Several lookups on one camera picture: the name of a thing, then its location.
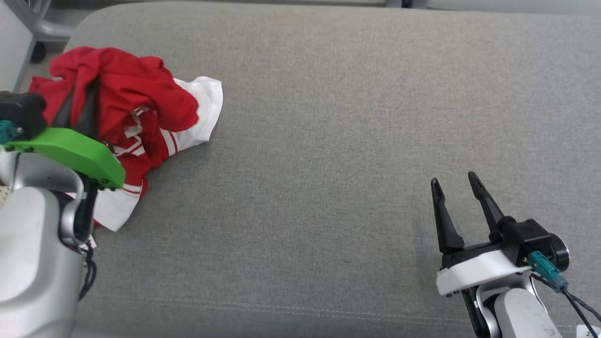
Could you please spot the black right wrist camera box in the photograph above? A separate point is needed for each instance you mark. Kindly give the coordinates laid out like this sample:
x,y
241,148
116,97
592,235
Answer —
x,y
530,237

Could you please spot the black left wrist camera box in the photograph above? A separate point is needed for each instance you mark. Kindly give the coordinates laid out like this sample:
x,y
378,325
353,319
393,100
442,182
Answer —
x,y
21,112

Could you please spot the red and white shorts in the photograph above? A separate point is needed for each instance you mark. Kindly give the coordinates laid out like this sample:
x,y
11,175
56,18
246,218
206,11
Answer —
x,y
131,80

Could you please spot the black caster wheel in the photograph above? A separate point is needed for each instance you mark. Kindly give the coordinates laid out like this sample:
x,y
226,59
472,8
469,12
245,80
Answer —
x,y
38,52

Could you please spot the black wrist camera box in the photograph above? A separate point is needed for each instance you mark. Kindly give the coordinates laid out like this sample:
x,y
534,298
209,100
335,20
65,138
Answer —
x,y
530,237
21,112

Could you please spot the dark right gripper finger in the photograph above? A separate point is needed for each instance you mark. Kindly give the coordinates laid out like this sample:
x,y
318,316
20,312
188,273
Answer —
x,y
446,230
488,209

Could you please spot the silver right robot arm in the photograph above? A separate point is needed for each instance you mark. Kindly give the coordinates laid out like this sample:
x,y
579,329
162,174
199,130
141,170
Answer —
x,y
521,314

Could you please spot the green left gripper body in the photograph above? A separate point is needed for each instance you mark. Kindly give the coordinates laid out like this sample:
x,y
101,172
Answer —
x,y
80,152

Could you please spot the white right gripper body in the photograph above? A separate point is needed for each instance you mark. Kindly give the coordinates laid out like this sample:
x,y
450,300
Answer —
x,y
474,272

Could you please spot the grey metal frame with caster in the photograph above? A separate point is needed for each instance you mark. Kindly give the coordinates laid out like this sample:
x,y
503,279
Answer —
x,y
51,30

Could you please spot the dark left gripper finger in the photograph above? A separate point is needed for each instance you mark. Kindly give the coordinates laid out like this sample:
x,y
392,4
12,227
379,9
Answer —
x,y
65,111
90,117

